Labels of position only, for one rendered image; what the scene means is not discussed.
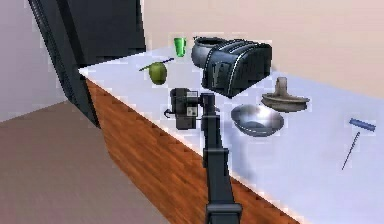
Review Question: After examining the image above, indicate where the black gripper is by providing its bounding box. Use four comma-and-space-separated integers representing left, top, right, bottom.
162, 87, 198, 131

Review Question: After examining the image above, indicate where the wooden kitchen counter white top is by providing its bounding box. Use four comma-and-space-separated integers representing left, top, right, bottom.
77, 45, 384, 224

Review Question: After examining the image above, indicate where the green drinking cup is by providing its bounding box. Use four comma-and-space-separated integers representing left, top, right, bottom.
172, 36, 188, 58

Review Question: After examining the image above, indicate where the green apple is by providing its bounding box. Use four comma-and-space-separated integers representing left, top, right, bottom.
147, 61, 169, 86

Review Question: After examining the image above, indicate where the dark blue knife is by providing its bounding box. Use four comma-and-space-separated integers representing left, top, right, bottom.
138, 57, 175, 72

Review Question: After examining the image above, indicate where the dark grey pot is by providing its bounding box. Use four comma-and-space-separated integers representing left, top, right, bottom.
190, 35, 232, 70

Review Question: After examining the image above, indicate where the black toaster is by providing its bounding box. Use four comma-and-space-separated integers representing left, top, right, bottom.
201, 38, 273, 99

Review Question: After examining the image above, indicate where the grey metal bowl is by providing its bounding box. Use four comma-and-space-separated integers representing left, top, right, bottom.
230, 103, 286, 138

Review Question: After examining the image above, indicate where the black fridge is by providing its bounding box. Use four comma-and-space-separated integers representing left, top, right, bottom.
27, 0, 147, 129

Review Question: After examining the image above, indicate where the beige grey lid with knob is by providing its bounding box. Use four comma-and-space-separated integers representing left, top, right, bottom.
260, 76, 311, 113

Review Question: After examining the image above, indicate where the blue spatula thin handle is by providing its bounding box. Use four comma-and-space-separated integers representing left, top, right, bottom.
340, 117, 377, 172

